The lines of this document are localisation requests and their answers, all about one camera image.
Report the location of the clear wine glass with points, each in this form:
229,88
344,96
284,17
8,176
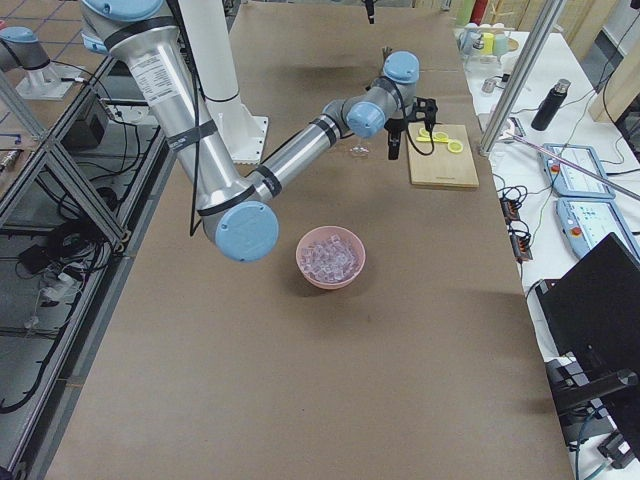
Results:
360,150

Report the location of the steel jigger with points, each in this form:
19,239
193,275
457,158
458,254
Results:
386,51

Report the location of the lemon slice middle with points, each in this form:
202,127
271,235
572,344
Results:
440,136

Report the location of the grey blue cup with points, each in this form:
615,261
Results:
468,38

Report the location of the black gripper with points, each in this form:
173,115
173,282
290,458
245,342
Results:
395,126

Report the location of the aluminium frame post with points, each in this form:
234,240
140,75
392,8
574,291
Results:
547,18

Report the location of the pink bowl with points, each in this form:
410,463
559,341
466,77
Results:
322,233

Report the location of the silver metal rod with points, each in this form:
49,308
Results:
561,160

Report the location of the black thermos bottle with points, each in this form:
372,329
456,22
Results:
550,105

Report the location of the yellow cup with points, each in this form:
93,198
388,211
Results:
487,43

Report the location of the clear ice cubes pile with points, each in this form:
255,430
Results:
332,260

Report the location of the bamboo cutting board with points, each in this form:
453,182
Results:
441,168

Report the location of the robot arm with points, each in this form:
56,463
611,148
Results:
232,208

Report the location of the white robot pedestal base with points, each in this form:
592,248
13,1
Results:
243,133

